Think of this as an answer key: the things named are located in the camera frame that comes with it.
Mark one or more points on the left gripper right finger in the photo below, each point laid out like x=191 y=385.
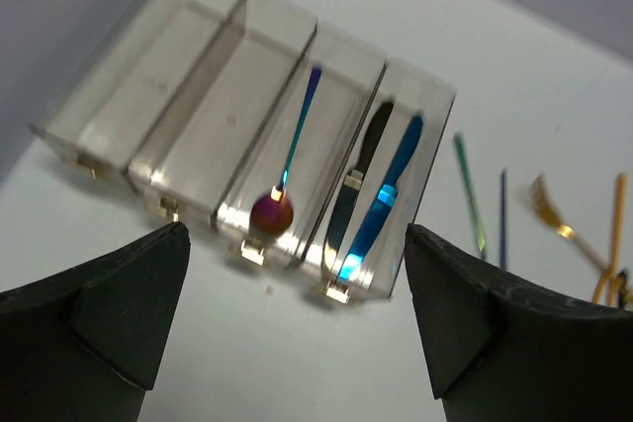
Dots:
x=500 y=348

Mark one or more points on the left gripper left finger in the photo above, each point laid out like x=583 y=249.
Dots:
x=86 y=344

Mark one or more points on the orange chopstick long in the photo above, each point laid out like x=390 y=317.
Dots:
x=603 y=285

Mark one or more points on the black spoon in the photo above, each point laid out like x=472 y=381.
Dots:
x=624 y=295

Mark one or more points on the blue knife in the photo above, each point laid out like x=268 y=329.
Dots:
x=383 y=203

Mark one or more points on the black knife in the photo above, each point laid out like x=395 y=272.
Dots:
x=352 y=184

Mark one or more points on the rainbow spoon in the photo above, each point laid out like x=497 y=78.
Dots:
x=273 y=213

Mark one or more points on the gold ornate fork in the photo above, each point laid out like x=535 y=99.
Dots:
x=549 y=214

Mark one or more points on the rainbow fork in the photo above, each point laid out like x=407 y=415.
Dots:
x=475 y=217

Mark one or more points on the orange chopstick short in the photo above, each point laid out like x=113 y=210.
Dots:
x=616 y=230

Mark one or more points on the blue chopstick near fork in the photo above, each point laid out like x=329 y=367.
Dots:
x=502 y=220

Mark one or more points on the clear four-compartment container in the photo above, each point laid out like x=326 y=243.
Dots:
x=193 y=105

